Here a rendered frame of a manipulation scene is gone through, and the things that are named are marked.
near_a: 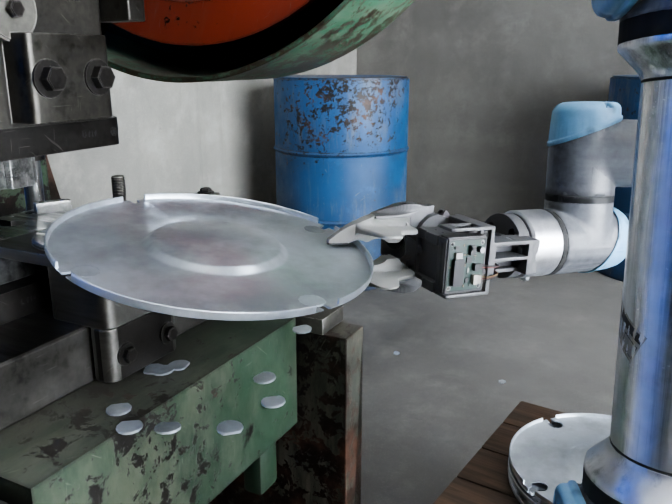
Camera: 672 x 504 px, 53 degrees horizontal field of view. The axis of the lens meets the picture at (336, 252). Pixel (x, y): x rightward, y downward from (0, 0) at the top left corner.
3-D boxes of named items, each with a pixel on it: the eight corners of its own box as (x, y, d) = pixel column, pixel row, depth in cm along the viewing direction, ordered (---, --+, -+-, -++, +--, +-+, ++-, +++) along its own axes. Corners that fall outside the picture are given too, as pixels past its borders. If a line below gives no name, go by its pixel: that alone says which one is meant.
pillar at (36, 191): (53, 238, 85) (40, 125, 82) (38, 242, 83) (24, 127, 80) (41, 236, 86) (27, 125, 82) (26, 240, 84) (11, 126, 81)
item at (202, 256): (168, 360, 43) (169, 349, 43) (-13, 218, 61) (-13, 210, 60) (434, 278, 64) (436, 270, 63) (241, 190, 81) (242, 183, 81)
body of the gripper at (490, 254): (446, 226, 64) (544, 220, 69) (399, 208, 72) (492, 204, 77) (439, 303, 66) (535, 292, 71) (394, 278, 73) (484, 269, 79)
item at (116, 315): (284, 361, 70) (281, 236, 67) (200, 424, 58) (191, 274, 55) (105, 321, 81) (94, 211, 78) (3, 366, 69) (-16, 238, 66)
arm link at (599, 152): (643, 104, 79) (634, 198, 81) (543, 103, 80) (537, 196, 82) (667, 101, 71) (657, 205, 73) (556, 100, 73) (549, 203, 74)
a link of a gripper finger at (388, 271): (347, 278, 63) (431, 263, 67) (321, 262, 68) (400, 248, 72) (348, 310, 64) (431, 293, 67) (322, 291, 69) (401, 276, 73)
